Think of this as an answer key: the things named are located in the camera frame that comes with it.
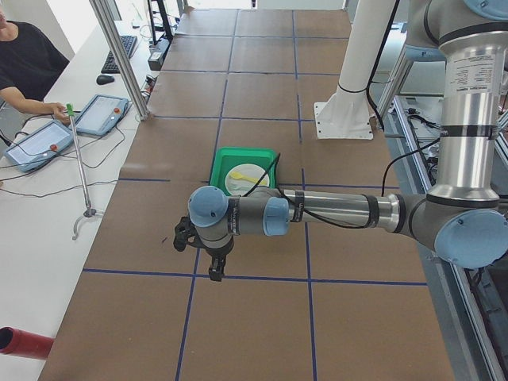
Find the blue teach pendant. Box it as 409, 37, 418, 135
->
4, 121, 74, 172
75, 94, 129, 137

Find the green plastic tray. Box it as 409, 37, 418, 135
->
210, 147, 277, 195

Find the black keyboard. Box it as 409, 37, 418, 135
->
100, 35, 139, 75

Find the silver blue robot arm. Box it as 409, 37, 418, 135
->
173, 1, 507, 281

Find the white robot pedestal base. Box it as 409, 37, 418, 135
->
314, 0, 398, 140

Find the far blue teach pendant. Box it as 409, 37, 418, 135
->
75, 94, 129, 137

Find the black power strip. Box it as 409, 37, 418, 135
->
148, 38, 171, 71

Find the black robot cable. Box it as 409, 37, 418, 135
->
241, 152, 441, 229

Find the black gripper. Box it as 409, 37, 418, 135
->
205, 242, 234, 282

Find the person in black shirt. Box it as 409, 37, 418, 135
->
1, 13, 70, 125

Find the near blue teach pendant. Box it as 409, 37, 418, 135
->
4, 121, 74, 172

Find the white round plate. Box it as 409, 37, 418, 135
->
225, 164, 265, 195

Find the black computer mouse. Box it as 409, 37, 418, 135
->
96, 74, 115, 86

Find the aluminium frame post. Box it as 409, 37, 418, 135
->
90, 0, 149, 121

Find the yellow plastic spoon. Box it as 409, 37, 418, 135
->
229, 171, 258, 183

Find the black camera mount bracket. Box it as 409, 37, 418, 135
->
173, 216, 199, 252

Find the red cylinder tube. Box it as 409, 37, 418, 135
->
1, 327, 54, 360

